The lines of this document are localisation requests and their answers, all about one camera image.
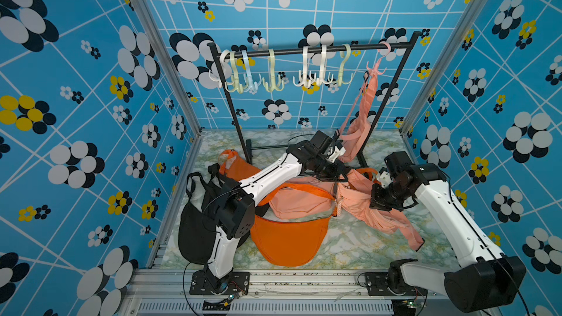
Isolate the white hook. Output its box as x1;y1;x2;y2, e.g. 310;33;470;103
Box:
210;50;232;89
293;46;316;89
315;45;329;86

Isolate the green hook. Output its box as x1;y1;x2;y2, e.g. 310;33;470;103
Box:
220;50;244;94
335;43;355;87
262;48;285;93

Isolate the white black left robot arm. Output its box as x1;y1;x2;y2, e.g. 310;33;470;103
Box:
178;131;346;293

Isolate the white hook leftmost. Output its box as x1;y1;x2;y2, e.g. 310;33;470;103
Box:
210;50;232;89

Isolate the pink hook rightmost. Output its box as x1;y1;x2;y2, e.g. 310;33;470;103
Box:
366;42;392;78

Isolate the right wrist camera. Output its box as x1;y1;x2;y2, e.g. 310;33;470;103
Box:
376;170;392;188

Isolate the black clothes rack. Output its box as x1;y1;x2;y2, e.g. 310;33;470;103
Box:
194;24;422;159

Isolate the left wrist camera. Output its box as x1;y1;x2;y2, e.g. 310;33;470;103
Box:
326;140;346;163

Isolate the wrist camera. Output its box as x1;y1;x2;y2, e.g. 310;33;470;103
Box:
326;140;346;163
376;170;392;188

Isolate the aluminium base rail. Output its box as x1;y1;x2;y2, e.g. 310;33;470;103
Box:
118;267;503;316

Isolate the orange bag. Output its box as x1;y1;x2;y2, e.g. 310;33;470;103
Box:
250;202;335;267
218;150;261;181
357;168;378;182

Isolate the black bag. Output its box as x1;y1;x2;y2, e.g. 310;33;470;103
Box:
178;163;256;265

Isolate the aluminium corner post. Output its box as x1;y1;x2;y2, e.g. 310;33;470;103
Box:
132;0;201;138
400;0;489;138

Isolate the aluminium corner post left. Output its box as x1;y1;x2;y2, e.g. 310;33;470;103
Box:
132;0;201;138

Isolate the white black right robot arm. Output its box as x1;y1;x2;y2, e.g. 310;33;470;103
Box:
370;152;526;313

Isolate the light blue hook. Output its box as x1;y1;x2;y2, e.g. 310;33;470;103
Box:
241;50;262;95

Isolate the pink bag large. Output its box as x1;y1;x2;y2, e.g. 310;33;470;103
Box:
333;169;424;251

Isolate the aluminium corner post right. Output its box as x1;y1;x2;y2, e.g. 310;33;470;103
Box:
400;0;489;138

